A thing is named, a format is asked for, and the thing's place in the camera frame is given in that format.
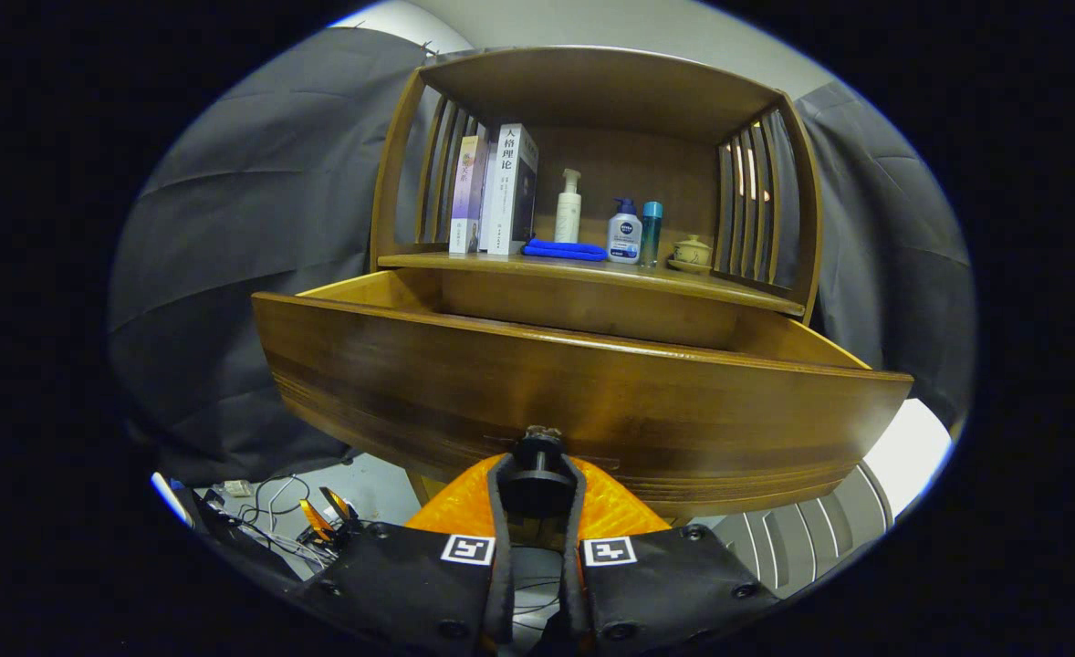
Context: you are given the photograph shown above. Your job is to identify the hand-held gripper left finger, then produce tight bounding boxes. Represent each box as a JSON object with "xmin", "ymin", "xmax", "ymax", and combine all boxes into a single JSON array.
[{"xmin": 289, "ymin": 454, "xmax": 516, "ymax": 656}]

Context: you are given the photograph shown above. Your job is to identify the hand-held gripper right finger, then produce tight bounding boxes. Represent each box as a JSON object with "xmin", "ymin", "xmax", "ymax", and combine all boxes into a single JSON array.
[{"xmin": 563, "ymin": 454, "xmax": 780, "ymax": 653}]

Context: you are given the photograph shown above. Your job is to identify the black drawer knob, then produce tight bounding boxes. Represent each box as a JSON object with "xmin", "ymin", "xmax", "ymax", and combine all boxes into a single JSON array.
[{"xmin": 499, "ymin": 425, "xmax": 578, "ymax": 521}]

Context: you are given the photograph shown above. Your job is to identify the brown wooden drawer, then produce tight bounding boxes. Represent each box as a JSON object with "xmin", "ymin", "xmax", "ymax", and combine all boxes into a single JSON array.
[{"xmin": 252, "ymin": 269, "xmax": 914, "ymax": 521}]

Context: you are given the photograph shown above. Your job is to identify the wooden countertop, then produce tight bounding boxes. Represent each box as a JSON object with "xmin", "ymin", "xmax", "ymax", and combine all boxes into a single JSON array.
[{"xmin": 378, "ymin": 251, "xmax": 808, "ymax": 318}]

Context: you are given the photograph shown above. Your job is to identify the brown wooden cabinet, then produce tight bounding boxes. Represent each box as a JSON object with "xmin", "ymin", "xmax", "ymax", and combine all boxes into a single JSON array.
[{"xmin": 369, "ymin": 46, "xmax": 823, "ymax": 508}]

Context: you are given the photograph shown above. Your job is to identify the orange black device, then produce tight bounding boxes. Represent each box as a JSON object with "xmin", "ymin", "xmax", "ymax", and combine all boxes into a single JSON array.
[{"xmin": 298, "ymin": 486, "xmax": 360, "ymax": 548}]

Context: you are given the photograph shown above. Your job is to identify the grey ribbed panel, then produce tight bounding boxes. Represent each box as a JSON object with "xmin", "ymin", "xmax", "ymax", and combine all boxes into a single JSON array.
[{"xmin": 711, "ymin": 461, "xmax": 894, "ymax": 599}]

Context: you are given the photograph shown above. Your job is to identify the white thin panel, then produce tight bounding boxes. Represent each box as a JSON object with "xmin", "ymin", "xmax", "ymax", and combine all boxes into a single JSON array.
[{"xmin": 150, "ymin": 472, "xmax": 196, "ymax": 530}]

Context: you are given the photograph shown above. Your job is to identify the blue folded towel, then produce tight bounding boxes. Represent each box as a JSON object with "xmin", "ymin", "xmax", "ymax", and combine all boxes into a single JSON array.
[{"xmin": 522, "ymin": 238, "xmax": 609, "ymax": 263}]

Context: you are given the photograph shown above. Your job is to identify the beige lidded teacup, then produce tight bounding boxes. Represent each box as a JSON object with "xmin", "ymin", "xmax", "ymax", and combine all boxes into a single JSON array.
[{"xmin": 667, "ymin": 235, "xmax": 714, "ymax": 275}]

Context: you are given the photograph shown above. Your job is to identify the white bottle with blue cap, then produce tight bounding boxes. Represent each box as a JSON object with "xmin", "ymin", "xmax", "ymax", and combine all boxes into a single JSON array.
[{"xmin": 607, "ymin": 197, "xmax": 643, "ymax": 266}]

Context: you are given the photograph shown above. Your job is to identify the white flat surface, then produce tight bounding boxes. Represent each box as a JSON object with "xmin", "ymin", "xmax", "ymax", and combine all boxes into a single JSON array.
[{"xmin": 861, "ymin": 399, "xmax": 954, "ymax": 521}]

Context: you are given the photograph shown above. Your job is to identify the teal bottle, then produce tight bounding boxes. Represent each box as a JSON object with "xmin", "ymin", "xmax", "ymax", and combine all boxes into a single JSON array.
[{"xmin": 640, "ymin": 201, "xmax": 663, "ymax": 268}]

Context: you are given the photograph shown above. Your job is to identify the white pump bottle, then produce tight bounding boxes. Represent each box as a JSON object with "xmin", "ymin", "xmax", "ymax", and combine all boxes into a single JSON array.
[{"xmin": 554, "ymin": 168, "xmax": 583, "ymax": 245}]

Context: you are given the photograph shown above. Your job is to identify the thick white book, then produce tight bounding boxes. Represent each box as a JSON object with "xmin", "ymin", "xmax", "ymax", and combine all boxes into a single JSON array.
[{"xmin": 480, "ymin": 123, "xmax": 540, "ymax": 256}]

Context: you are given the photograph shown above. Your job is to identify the purple book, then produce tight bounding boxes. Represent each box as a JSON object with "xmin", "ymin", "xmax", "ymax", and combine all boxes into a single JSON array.
[{"xmin": 449, "ymin": 135, "xmax": 490, "ymax": 255}]

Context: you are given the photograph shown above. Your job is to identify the floor cables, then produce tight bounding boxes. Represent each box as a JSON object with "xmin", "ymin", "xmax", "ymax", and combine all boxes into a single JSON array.
[{"xmin": 227, "ymin": 473, "xmax": 356, "ymax": 571}]

